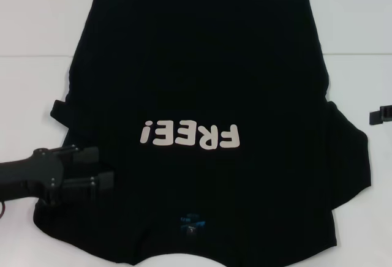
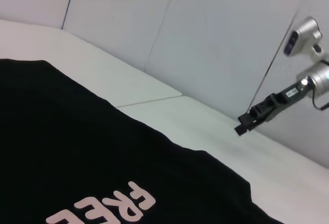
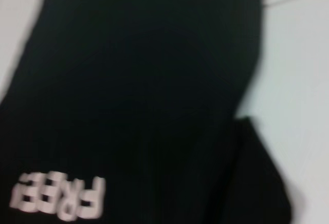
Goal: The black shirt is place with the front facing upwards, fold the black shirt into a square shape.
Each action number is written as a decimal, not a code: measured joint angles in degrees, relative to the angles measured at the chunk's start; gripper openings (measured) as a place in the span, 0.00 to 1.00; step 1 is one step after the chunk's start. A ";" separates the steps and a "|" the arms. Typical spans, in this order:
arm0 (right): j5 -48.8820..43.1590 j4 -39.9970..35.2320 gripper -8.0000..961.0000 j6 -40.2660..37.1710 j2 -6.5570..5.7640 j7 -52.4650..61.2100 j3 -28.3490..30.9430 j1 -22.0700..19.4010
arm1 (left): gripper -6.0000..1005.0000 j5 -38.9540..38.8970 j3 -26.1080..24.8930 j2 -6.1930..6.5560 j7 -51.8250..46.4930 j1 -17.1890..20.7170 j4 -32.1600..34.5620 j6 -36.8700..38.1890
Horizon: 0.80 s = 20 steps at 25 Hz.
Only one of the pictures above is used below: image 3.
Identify black shirt with FREE print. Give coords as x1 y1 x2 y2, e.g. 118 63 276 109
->
0 0 304 224

